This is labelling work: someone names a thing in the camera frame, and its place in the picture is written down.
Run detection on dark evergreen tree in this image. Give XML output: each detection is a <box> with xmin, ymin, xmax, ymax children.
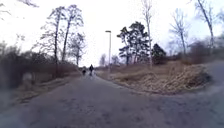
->
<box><xmin>151</xmin><ymin>43</ymin><xmax>168</xmax><ymax>65</ymax></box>

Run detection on hazy distant tree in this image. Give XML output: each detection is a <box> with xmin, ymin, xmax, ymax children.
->
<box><xmin>99</xmin><ymin>53</ymin><xmax>108</xmax><ymax>67</ymax></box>
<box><xmin>111</xmin><ymin>54</ymin><xmax>120</xmax><ymax>66</ymax></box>

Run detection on pale birch tree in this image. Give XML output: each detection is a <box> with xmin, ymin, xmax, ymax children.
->
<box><xmin>139</xmin><ymin>0</ymin><xmax>156</xmax><ymax>69</ymax></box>

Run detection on small bare tree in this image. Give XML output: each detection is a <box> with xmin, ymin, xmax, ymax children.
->
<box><xmin>68</xmin><ymin>32</ymin><xmax>87</xmax><ymax>67</ymax></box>

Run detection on dry brown grass field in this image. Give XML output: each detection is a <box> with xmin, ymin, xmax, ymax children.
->
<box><xmin>96</xmin><ymin>59</ymin><xmax>214</xmax><ymax>96</ymax></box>

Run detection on cluster of pine trees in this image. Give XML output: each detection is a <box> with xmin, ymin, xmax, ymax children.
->
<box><xmin>116</xmin><ymin>21</ymin><xmax>152</xmax><ymax>66</ymax></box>

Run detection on row of dark bushes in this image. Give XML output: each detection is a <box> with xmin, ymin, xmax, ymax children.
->
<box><xmin>0</xmin><ymin>46</ymin><xmax>79</xmax><ymax>89</ymax></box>

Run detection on leaf-strewn grass verge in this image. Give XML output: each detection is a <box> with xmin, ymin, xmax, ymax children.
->
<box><xmin>13</xmin><ymin>71</ymin><xmax>83</xmax><ymax>101</ymax></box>

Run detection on pale street lamp pole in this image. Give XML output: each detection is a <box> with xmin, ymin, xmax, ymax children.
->
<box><xmin>104</xmin><ymin>30</ymin><xmax>113</xmax><ymax>73</ymax></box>

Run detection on bare branching tree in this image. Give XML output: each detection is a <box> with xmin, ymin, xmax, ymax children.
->
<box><xmin>168</xmin><ymin>8</ymin><xmax>191</xmax><ymax>58</ymax></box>
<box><xmin>188</xmin><ymin>0</ymin><xmax>221</xmax><ymax>56</ymax></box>

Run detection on brown leafless bushes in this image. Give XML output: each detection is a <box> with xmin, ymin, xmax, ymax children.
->
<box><xmin>186</xmin><ymin>39</ymin><xmax>224</xmax><ymax>65</ymax></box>

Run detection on grey asphalt path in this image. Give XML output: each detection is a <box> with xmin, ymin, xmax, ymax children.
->
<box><xmin>0</xmin><ymin>59</ymin><xmax>224</xmax><ymax>128</ymax></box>

